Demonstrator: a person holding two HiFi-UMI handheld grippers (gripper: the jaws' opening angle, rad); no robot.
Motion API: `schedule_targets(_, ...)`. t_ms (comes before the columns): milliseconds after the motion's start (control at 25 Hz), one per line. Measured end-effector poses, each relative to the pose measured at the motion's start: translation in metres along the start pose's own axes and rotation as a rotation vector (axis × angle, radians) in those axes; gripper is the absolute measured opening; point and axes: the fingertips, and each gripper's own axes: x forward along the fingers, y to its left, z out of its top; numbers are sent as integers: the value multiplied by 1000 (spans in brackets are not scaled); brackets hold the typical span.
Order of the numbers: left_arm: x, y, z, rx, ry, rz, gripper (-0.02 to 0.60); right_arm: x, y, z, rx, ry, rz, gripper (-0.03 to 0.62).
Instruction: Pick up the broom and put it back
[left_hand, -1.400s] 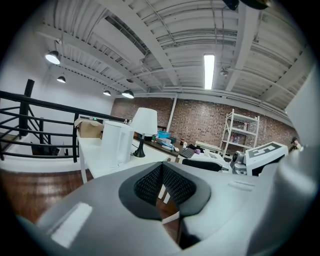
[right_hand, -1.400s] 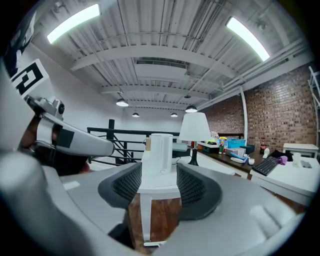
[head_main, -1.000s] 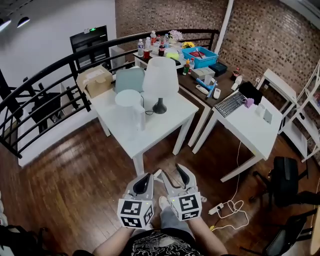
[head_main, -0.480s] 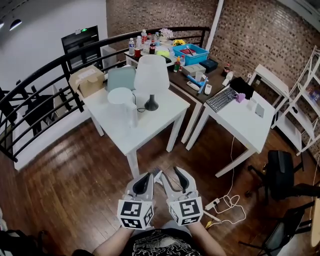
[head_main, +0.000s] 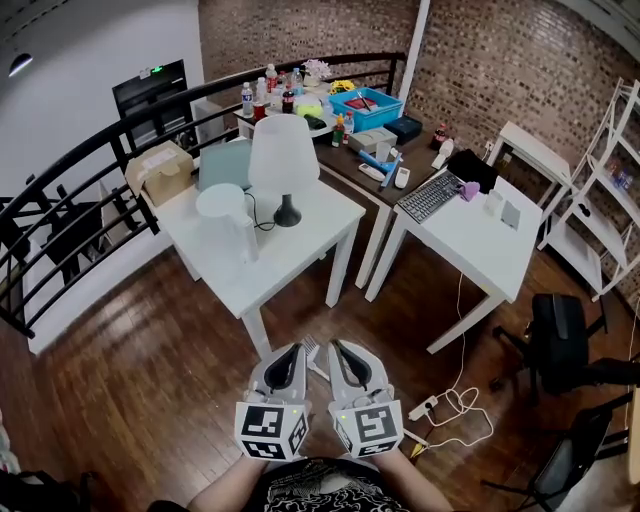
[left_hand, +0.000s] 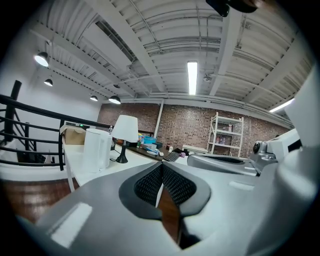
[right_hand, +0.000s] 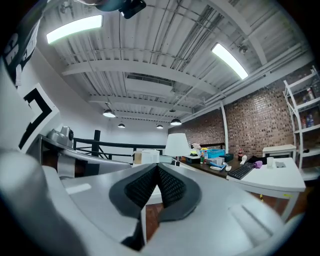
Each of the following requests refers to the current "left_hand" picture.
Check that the black head-worn camera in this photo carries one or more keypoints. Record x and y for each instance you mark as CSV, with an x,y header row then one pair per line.
x,y
222,7

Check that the purple object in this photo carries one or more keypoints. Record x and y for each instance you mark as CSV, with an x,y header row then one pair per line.
x,y
182,155

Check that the blue plastic bin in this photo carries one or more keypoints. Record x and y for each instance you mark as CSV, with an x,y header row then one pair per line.
x,y
150,140

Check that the black pendant ceiling lamp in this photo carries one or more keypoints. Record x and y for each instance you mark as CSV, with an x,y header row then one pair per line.
x,y
48,82
114,100
41,59
94,98

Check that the white table lamp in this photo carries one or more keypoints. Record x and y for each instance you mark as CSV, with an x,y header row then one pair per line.
x,y
125,127

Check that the black metal railing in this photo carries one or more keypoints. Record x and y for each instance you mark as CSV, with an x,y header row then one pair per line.
x,y
61,150

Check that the black cloth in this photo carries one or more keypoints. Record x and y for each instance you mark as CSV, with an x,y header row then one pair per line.
x,y
178,150

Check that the black stair post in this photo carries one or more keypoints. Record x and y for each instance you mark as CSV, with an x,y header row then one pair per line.
x,y
15,92

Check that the white shelf rack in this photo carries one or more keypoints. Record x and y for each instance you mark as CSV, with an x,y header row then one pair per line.
x,y
226,132

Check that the small white table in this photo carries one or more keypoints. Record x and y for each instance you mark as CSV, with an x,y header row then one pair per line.
x,y
195,148

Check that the red drink bottle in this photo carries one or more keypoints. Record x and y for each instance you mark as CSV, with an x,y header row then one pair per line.
x,y
218,139

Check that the black keyboard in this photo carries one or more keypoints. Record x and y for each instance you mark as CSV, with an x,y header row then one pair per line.
x,y
171,156

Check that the clear bottle red label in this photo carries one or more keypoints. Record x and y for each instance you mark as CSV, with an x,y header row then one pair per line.
x,y
230,127

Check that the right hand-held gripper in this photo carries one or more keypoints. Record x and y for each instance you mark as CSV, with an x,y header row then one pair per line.
x,y
300,120

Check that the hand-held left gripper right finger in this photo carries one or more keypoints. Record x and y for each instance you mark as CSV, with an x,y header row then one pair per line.
x,y
237,205

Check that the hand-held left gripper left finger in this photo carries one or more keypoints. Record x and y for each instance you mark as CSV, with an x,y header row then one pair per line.
x,y
100,212

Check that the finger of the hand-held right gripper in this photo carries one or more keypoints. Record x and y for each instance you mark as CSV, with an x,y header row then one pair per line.
x,y
225,168

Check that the long ceiling light strip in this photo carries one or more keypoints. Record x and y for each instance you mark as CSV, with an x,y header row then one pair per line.
x,y
192,77
281,106

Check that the cardboard box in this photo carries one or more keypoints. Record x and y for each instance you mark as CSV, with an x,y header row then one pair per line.
x,y
73,137

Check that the white ceiling sensor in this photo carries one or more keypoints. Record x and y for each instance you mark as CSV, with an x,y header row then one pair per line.
x,y
207,78

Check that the grey tissue box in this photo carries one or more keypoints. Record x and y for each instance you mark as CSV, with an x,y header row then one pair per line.
x,y
150,146

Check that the white pipe column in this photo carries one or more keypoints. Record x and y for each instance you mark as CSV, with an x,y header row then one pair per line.
x,y
159,117

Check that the white kettle jug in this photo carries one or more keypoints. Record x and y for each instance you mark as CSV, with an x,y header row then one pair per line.
x,y
95,150

